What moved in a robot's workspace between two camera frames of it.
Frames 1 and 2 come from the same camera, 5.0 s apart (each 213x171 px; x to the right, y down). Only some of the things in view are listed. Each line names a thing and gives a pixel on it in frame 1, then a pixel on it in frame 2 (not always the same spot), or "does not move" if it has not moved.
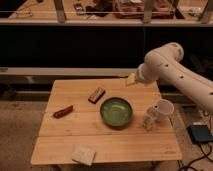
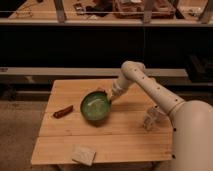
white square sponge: (83, 154) does not move
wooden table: (107, 117) does not move
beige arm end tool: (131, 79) -> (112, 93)
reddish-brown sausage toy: (61, 113) does not move
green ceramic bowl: (116, 112) -> (95, 106)
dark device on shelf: (79, 9) does not move
